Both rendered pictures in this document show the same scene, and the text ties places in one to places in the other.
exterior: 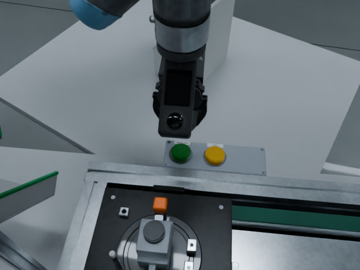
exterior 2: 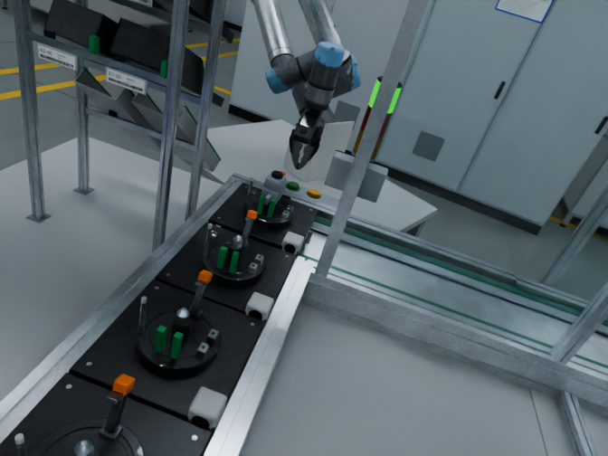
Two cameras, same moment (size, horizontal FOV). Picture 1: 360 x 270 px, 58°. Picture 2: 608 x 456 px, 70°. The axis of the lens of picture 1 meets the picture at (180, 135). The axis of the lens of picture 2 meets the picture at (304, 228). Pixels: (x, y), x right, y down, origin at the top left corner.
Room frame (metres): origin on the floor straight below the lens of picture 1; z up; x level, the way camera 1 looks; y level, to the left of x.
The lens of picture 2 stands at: (-0.85, -0.06, 1.58)
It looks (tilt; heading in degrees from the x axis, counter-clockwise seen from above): 32 degrees down; 359
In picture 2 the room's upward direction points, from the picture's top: 17 degrees clockwise
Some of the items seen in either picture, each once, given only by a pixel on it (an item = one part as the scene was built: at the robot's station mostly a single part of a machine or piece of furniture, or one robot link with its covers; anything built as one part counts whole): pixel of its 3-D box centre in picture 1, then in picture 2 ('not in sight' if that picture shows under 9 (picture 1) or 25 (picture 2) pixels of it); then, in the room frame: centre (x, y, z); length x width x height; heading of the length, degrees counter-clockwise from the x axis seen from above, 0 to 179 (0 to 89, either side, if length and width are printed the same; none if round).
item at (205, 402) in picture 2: not in sight; (181, 325); (-0.34, 0.08, 1.01); 0.24 x 0.24 x 0.13; 84
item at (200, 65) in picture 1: (181, 67); (311, 120); (0.39, 0.00, 1.18); 0.09 x 0.08 x 0.12; 174
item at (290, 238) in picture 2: not in sight; (291, 244); (0.05, -0.05, 0.97); 0.05 x 0.05 x 0.04; 84
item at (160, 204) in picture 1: (160, 217); not in sight; (0.20, 0.03, 1.04); 0.04 x 0.02 x 0.08; 174
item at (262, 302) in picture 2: not in sight; (235, 250); (-0.09, 0.06, 1.01); 0.24 x 0.24 x 0.13; 84
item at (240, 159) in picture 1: (213, 164); (311, 203); (0.37, -0.07, 0.93); 0.21 x 0.07 x 0.06; 84
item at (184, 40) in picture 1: (179, 25); (318, 93); (0.39, 0.00, 1.26); 0.08 x 0.08 x 0.05
